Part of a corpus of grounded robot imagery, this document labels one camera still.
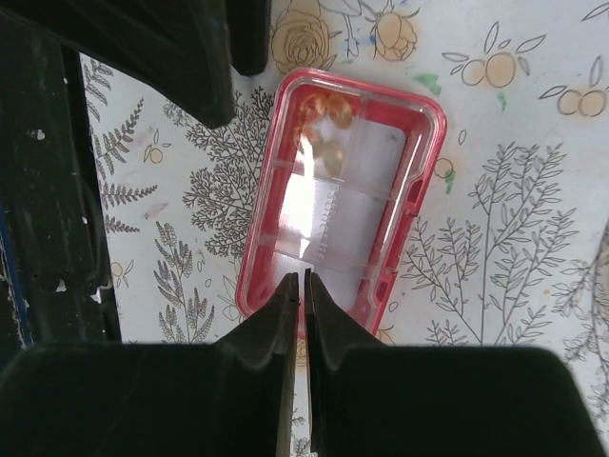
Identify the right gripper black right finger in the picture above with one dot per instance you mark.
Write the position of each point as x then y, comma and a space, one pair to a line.
371, 399

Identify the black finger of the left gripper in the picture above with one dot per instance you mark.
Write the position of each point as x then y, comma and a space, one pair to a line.
179, 48
249, 31

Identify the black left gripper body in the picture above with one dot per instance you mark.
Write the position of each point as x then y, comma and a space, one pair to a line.
55, 270

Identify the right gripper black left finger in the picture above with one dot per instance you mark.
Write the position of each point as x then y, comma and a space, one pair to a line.
233, 397

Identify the red rectangular pill box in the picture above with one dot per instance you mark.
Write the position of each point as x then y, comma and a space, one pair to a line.
349, 230

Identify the amber gel capsules in box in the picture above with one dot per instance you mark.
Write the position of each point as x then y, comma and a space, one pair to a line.
324, 120

